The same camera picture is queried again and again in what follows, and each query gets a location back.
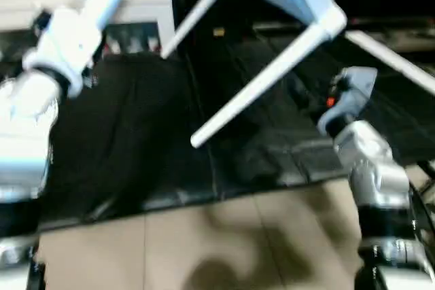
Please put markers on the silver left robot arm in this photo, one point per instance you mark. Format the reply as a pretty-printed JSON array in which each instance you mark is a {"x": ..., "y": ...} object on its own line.
[{"x": 24, "y": 134}]

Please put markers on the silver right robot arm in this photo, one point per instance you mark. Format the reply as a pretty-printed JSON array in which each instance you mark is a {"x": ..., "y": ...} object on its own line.
[{"x": 374, "y": 174}]

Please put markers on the long black bar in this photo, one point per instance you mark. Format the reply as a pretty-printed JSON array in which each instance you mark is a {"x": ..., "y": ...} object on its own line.
[{"x": 299, "y": 25}]

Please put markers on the flat white board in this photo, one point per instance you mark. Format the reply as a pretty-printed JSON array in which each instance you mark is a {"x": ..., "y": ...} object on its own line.
[{"x": 394, "y": 59}]

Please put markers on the small brown tag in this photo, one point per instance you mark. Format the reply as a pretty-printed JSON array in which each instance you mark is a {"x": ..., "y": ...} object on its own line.
[{"x": 219, "y": 31}]

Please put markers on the black work mat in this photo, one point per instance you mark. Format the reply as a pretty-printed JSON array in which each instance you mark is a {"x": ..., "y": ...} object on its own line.
[{"x": 149, "y": 134}]

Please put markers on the white glass-door cabinet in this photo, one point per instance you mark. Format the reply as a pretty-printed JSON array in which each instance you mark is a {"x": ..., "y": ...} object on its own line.
[{"x": 136, "y": 5}]

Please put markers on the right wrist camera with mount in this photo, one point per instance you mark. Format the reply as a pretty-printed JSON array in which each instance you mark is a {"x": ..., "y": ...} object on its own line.
[{"x": 357, "y": 89}]

